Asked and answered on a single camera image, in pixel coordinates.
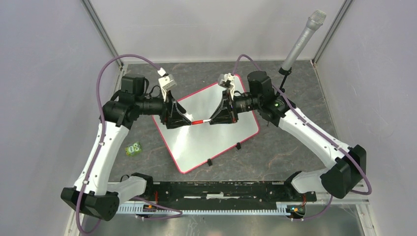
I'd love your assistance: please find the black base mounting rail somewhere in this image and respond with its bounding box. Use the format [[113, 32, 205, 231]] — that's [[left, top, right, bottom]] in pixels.
[[141, 181, 317, 210]]

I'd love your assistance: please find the red capped whiteboard marker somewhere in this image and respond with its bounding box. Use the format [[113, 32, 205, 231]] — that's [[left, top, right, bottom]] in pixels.
[[191, 119, 210, 125]]

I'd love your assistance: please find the white slotted cable duct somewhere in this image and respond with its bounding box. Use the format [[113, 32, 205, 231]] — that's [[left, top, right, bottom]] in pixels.
[[116, 203, 295, 216]]

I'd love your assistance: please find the silver microphone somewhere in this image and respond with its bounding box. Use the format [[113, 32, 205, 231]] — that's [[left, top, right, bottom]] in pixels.
[[280, 10, 327, 72]]

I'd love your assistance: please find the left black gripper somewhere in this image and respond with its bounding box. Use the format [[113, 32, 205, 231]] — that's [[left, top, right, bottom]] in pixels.
[[135, 88, 191, 129]]

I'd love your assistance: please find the white board with pink rim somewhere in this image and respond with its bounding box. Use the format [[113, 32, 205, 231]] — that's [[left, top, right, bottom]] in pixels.
[[152, 83, 260, 174]]

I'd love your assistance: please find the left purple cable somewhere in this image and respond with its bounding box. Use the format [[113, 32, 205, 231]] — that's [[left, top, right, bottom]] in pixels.
[[75, 54, 183, 235]]

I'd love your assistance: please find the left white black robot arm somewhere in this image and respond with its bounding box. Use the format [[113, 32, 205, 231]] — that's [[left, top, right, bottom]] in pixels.
[[61, 74, 191, 221]]

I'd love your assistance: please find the black microphone tripod stand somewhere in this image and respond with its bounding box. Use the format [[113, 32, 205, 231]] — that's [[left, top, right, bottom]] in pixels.
[[269, 68, 292, 127]]

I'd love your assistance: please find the small green eraser toy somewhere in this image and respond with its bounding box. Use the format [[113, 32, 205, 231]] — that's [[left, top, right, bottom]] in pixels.
[[125, 142, 142, 156]]

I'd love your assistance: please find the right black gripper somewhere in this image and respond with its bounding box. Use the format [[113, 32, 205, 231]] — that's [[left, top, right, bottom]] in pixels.
[[209, 89, 261, 124]]

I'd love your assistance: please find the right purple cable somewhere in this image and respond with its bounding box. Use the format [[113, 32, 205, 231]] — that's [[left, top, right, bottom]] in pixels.
[[232, 54, 373, 221]]

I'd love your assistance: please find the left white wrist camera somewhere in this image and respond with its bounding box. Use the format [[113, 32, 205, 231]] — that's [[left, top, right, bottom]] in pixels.
[[158, 75, 177, 102]]

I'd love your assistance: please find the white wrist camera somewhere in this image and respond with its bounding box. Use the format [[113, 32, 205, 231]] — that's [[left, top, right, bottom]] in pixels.
[[158, 75, 177, 102], [218, 73, 239, 100]]

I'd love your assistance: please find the purple cable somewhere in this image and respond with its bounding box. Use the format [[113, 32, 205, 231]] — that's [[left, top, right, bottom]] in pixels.
[[232, 54, 373, 221], [75, 54, 183, 235]]

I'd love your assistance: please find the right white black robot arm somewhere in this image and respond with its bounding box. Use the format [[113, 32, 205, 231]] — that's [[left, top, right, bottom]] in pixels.
[[209, 71, 371, 201]]

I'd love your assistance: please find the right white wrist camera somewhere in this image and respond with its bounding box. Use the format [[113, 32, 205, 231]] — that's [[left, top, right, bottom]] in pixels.
[[218, 73, 239, 100]]

